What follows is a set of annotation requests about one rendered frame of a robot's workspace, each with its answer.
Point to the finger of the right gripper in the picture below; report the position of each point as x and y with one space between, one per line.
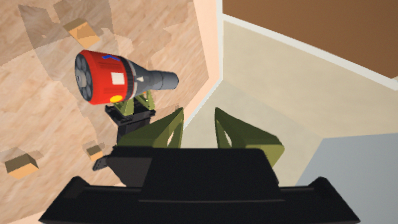
149 104
126 108

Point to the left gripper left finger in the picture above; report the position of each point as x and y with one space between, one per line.
157 134

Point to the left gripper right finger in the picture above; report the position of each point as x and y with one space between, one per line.
244 135

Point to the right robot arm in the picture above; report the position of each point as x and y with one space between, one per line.
122 130

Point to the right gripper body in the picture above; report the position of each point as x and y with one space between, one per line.
140 112

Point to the red and grey hose nozzle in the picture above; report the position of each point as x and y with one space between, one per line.
105 78

